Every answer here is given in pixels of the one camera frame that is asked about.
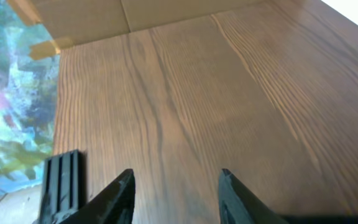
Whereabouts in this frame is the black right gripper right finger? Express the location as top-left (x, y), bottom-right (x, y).
top-left (218, 169), bottom-right (288, 224)

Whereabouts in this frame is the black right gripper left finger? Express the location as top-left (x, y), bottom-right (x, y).
top-left (62, 169), bottom-right (135, 224)

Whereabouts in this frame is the black ribbed block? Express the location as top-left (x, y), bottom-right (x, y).
top-left (38, 150), bottom-right (80, 224)

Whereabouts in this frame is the cardboard box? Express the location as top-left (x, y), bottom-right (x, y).
top-left (7, 0), bottom-right (254, 60)

